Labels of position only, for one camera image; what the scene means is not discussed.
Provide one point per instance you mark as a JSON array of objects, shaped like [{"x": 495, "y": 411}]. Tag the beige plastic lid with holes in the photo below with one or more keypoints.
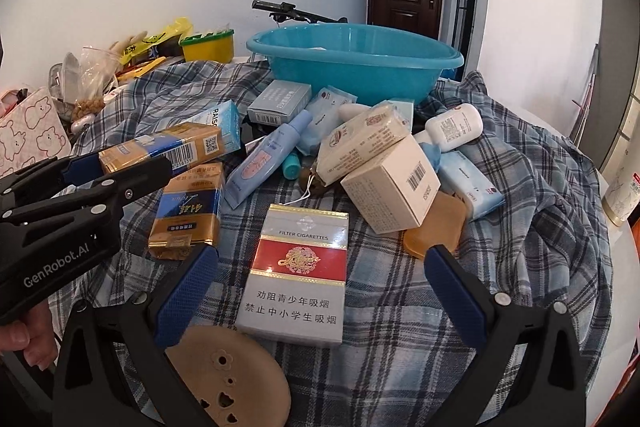
[{"x": 235, "y": 377}]

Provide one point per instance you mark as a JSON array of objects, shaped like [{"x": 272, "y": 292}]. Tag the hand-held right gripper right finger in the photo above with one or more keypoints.
[{"x": 455, "y": 297}]

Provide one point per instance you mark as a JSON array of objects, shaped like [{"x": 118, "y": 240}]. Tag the beige plush toy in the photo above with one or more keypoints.
[{"x": 127, "y": 43}]

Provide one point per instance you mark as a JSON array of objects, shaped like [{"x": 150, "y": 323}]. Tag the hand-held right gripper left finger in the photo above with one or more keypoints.
[{"x": 187, "y": 297}]

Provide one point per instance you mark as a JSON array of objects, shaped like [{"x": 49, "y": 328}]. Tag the leaning metal rack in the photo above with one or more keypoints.
[{"x": 585, "y": 97}]

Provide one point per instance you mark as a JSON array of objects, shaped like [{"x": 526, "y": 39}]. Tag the blue plastic basin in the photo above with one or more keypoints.
[{"x": 360, "y": 77}]

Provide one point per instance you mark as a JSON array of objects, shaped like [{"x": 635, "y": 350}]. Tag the light blue cosmetic tube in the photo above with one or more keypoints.
[{"x": 260, "y": 167}]

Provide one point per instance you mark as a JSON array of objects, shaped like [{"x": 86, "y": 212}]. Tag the white lotion bottle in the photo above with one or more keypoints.
[{"x": 455, "y": 127}]

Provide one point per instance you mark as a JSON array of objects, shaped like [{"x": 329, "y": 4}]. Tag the small teal capped bottle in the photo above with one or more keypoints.
[{"x": 291, "y": 166}]

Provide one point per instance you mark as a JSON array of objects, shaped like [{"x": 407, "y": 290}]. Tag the brown fuzzy toy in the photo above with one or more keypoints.
[{"x": 89, "y": 109}]

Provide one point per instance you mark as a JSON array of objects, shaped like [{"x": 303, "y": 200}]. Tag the bear printed pouch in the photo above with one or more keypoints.
[{"x": 30, "y": 137}]

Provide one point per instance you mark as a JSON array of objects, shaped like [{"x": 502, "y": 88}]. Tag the yellow container green rim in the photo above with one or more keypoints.
[{"x": 207, "y": 47}]

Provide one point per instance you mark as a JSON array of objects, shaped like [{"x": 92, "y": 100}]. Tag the gold blue cigarette pack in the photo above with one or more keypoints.
[
  {"x": 185, "y": 217},
  {"x": 150, "y": 154}
]

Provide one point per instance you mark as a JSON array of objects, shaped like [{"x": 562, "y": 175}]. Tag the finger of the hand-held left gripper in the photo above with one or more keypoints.
[
  {"x": 135, "y": 184},
  {"x": 82, "y": 169}
]

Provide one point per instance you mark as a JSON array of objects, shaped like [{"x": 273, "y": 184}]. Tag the yellow plastic bag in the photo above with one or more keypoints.
[{"x": 165, "y": 37}]

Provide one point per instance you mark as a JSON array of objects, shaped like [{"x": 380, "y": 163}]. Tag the gold refrigerator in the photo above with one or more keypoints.
[{"x": 622, "y": 72}]

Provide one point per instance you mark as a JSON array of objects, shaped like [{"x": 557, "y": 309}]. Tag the grey pouch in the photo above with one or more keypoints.
[{"x": 60, "y": 82}]

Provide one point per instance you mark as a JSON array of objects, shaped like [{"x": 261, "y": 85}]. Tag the white paper pack red emblem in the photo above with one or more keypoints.
[{"x": 360, "y": 142}]

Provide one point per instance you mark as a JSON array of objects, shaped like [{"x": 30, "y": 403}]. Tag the red white cigarette carton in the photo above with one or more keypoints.
[{"x": 295, "y": 267}]

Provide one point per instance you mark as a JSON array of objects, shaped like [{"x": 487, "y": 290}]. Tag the person's left hand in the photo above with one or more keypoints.
[{"x": 25, "y": 332}]

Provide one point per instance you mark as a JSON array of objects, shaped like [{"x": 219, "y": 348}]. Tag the light blue cigarette box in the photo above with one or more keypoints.
[{"x": 231, "y": 127}]

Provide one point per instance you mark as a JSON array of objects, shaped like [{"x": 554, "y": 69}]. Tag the blue plaid shirt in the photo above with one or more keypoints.
[{"x": 500, "y": 267}]

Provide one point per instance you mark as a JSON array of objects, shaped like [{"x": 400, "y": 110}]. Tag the clear plastic bag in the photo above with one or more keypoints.
[{"x": 92, "y": 74}]

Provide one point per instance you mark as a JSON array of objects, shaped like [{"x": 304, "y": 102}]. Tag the white cylindrical tumbler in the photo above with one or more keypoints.
[{"x": 622, "y": 197}]

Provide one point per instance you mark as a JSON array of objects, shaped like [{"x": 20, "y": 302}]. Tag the grey blue small box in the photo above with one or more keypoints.
[{"x": 280, "y": 102}]

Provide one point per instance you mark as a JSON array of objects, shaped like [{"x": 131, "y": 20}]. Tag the white earbuds case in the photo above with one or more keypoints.
[{"x": 82, "y": 122}]

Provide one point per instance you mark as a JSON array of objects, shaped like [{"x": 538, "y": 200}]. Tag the white square cardboard box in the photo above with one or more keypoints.
[{"x": 385, "y": 192}]

